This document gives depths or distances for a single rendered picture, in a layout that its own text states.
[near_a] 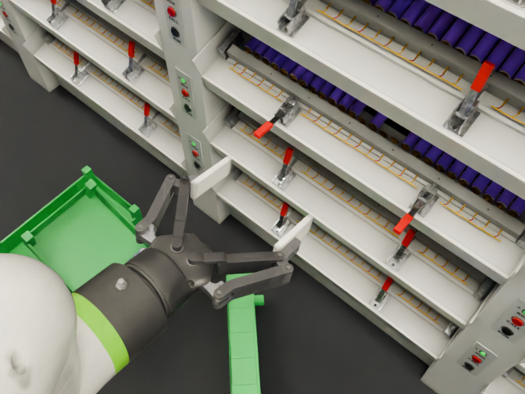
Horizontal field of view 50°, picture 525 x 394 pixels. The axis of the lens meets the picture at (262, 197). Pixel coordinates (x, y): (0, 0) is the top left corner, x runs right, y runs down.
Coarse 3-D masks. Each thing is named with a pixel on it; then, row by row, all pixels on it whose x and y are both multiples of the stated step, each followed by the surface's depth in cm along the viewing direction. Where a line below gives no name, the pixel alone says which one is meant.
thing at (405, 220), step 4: (420, 200) 85; (424, 200) 83; (416, 204) 84; (420, 204) 84; (412, 208) 84; (416, 208) 84; (420, 208) 84; (412, 212) 83; (416, 212) 83; (404, 216) 83; (408, 216) 83; (412, 216) 83; (400, 220) 82; (404, 220) 82; (408, 220) 82; (396, 224) 82; (400, 224) 82; (404, 224) 82; (408, 224) 82; (396, 228) 81; (400, 228) 81; (404, 228) 82; (396, 232) 82; (400, 232) 81
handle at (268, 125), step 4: (280, 108) 93; (280, 112) 94; (284, 112) 93; (276, 116) 93; (280, 116) 93; (272, 120) 93; (276, 120) 93; (264, 124) 92; (268, 124) 92; (272, 124) 92; (260, 128) 91; (264, 128) 91; (268, 128) 91; (256, 132) 91; (260, 132) 91; (264, 132) 91; (256, 136) 91; (260, 136) 91
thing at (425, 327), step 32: (224, 192) 134; (256, 192) 132; (256, 224) 131; (288, 224) 128; (320, 256) 125; (352, 256) 123; (352, 288) 121; (384, 288) 114; (384, 320) 118; (416, 320) 117; (448, 320) 114
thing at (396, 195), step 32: (224, 32) 99; (224, 64) 102; (224, 96) 102; (256, 96) 98; (288, 128) 95; (320, 128) 94; (384, 128) 92; (320, 160) 95; (352, 160) 91; (384, 192) 88; (416, 192) 87; (416, 224) 88; (448, 224) 85; (480, 224) 84; (480, 256) 82; (512, 256) 82
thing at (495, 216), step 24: (240, 48) 99; (264, 72) 97; (312, 96) 93; (312, 120) 94; (336, 120) 91; (360, 144) 90; (384, 144) 88; (408, 168) 87; (432, 168) 86; (456, 192) 84; (480, 216) 84; (504, 216) 81
